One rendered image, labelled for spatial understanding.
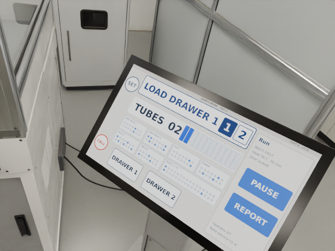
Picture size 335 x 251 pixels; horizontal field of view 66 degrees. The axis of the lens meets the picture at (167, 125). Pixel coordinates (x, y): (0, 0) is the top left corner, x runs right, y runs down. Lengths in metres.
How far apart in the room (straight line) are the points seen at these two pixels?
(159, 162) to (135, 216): 1.15
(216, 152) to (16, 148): 0.57
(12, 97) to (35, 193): 0.41
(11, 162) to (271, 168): 0.73
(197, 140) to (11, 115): 0.49
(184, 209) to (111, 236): 1.11
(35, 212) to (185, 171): 0.70
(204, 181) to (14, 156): 0.57
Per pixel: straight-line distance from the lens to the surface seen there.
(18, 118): 0.80
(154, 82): 0.66
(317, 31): 1.29
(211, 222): 0.60
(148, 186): 0.63
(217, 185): 0.59
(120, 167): 0.66
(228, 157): 0.58
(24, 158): 0.90
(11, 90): 0.75
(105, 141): 0.69
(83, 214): 1.76
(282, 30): 1.41
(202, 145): 0.59
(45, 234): 1.28
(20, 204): 1.11
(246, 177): 0.58
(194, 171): 0.60
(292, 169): 0.58
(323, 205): 2.35
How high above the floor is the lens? 1.50
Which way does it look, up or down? 39 degrees down
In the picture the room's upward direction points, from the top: 12 degrees clockwise
